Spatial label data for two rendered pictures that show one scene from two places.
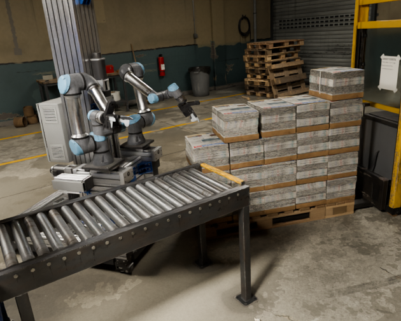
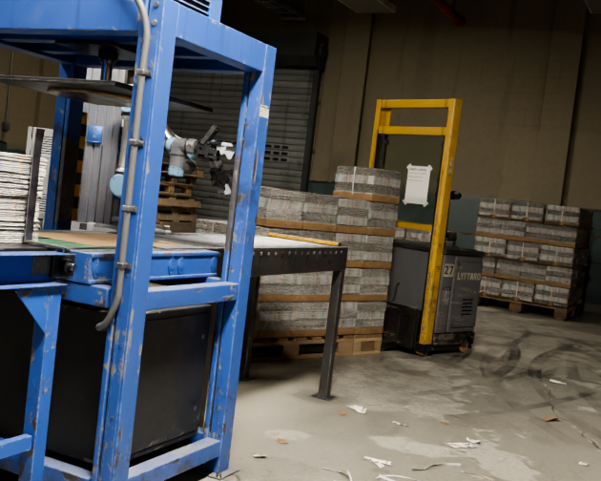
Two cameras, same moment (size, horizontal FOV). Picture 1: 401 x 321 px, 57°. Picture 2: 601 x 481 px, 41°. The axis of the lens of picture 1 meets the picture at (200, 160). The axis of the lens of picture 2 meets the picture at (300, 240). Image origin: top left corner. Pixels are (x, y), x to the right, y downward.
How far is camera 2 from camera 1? 269 cm
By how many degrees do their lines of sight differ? 35
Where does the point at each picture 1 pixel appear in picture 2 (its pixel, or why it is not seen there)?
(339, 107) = (377, 210)
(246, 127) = (290, 211)
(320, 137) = (357, 242)
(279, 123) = (321, 215)
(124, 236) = (278, 254)
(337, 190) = (367, 318)
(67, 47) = not seen: hidden behind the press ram
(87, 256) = (256, 261)
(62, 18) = not seen: hidden behind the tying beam
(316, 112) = (356, 210)
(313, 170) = (347, 284)
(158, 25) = not seen: outside the picture
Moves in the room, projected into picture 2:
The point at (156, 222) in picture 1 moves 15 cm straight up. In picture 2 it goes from (296, 251) to (300, 219)
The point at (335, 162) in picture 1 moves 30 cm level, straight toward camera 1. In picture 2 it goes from (368, 278) to (380, 283)
